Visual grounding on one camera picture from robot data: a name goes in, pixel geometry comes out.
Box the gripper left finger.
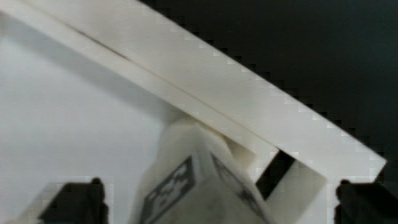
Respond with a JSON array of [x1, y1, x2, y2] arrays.
[[39, 178, 108, 224]]

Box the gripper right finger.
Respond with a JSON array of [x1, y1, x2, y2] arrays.
[[333, 180, 398, 224]]

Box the white leg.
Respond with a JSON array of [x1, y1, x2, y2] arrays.
[[129, 117, 275, 224]]

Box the white square table top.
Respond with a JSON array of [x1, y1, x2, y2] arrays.
[[0, 0, 385, 224]]

